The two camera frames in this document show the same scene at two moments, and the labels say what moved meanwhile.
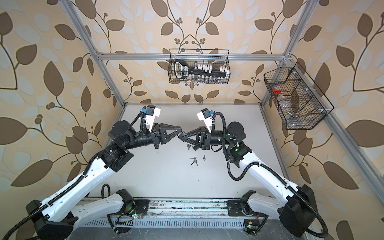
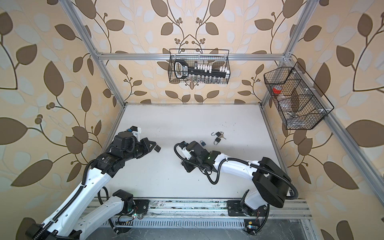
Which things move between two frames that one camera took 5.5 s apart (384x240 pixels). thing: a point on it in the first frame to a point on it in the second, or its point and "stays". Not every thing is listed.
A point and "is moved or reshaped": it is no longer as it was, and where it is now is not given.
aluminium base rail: [180, 214] stays
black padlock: [181, 136] is moved or reshaped
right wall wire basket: [300, 103] stays
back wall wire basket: [199, 66] stays
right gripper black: [205, 138] to [185, 162]
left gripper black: [158, 135] to [147, 148]
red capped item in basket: [277, 89] stays
